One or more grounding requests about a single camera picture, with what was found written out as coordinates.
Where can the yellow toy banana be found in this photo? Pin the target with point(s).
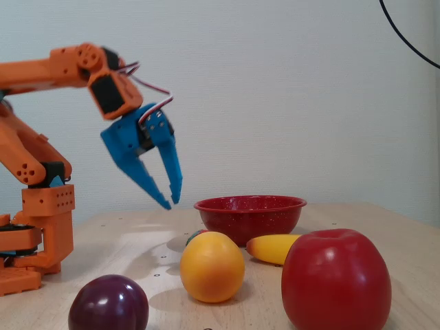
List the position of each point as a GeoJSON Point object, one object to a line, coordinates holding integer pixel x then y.
{"type": "Point", "coordinates": [271, 249]}

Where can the red toy apple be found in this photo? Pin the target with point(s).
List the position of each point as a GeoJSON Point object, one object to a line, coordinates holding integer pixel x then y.
{"type": "Point", "coordinates": [337, 282]}

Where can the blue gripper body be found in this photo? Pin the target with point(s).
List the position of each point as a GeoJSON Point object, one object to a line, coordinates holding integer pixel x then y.
{"type": "Point", "coordinates": [121, 139]}

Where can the yellow orange toy peach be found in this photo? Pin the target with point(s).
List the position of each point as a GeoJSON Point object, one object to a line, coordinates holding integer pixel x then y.
{"type": "Point", "coordinates": [211, 268]}

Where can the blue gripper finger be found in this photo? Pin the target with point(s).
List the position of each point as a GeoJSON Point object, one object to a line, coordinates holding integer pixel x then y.
{"type": "Point", "coordinates": [168, 151]}
{"type": "Point", "coordinates": [146, 180]}

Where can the red speckled bowl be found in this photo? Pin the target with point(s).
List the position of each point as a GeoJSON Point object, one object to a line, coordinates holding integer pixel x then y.
{"type": "Point", "coordinates": [251, 220]}

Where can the orange robot base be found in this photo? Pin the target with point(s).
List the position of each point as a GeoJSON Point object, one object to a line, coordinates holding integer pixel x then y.
{"type": "Point", "coordinates": [51, 223]}

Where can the red toy strawberry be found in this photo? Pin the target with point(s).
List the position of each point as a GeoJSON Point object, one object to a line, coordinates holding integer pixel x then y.
{"type": "Point", "coordinates": [193, 236]}

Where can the dark purple toy plum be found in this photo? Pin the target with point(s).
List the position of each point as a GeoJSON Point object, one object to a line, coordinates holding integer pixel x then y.
{"type": "Point", "coordinates": [108, 306]}

